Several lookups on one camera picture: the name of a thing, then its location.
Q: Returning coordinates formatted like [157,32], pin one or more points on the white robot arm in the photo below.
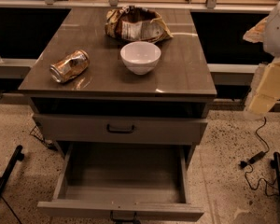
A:
[271,45]

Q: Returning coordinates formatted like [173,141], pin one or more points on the white bowl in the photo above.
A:
[140,57]

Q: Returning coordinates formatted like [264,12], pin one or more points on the crumpled chip bag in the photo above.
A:
[132,23]

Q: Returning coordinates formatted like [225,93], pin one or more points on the grey drawer cabinet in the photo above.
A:
[180,87]

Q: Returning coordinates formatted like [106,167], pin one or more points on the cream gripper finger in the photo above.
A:
[256,33]
[268,90]

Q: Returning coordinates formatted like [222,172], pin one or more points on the closed top drawer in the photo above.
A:
[107,129]

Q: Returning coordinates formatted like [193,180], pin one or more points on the open middle drawer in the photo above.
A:
[123,182]

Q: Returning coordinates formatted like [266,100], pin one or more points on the black stand left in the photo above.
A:
[16,156]

